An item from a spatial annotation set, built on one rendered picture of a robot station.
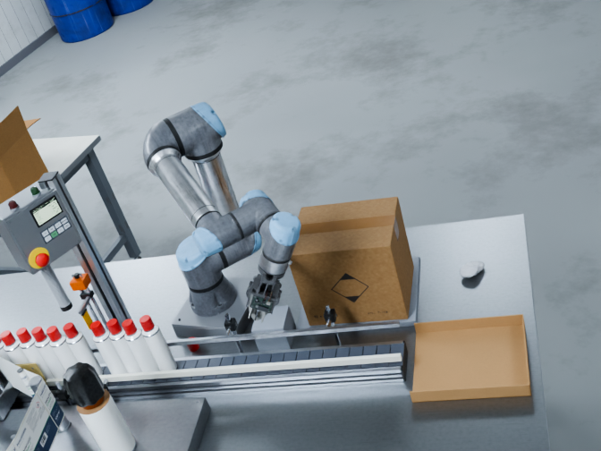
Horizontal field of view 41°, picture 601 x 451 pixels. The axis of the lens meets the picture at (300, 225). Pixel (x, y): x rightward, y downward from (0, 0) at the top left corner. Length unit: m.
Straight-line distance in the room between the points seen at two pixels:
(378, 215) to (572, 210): 1.95
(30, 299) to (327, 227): 1.28
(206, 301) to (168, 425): 0.45
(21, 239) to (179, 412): 0.63
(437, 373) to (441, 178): 2.43
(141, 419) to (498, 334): 1.01
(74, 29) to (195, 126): 6.48
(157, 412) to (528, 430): 0.99
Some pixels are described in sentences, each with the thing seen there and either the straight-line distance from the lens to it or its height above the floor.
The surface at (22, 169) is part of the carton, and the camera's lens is 3.99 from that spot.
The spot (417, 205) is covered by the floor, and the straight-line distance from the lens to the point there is 4.34.
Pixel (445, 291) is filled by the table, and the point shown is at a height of 0.83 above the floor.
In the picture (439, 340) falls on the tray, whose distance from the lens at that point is 2.30.
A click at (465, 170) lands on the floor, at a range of 4.55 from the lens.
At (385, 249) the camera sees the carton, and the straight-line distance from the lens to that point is 2.20.
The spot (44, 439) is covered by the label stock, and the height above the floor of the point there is 0.96.
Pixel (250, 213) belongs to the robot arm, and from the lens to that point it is 2.00.
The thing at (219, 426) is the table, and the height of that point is 0.83.
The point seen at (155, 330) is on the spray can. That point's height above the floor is 1.04.
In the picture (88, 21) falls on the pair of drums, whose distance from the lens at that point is 8.65.
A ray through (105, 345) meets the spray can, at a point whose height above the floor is 1.02.
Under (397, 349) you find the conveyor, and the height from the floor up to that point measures 0.88.
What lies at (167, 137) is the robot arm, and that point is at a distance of 2.23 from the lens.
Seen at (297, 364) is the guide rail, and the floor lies 0.91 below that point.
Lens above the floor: 2.41
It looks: 33 degrees down
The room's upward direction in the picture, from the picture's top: 18 degrees counter-clockwise
